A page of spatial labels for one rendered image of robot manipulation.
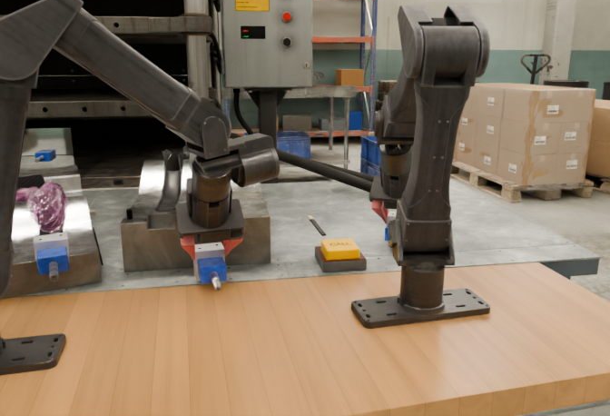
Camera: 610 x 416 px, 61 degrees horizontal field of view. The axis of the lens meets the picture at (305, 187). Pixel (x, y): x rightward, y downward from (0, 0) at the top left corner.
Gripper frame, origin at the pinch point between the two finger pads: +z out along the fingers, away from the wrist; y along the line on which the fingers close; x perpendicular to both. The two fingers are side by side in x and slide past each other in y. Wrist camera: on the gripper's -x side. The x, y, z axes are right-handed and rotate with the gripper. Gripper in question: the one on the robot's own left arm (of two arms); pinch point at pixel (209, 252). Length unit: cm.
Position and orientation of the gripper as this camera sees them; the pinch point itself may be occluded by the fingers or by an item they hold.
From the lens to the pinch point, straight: 89.5
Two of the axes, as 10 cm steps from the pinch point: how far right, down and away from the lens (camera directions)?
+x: 2.6, 6.8, -6.9
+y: -9.5, 0.7, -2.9
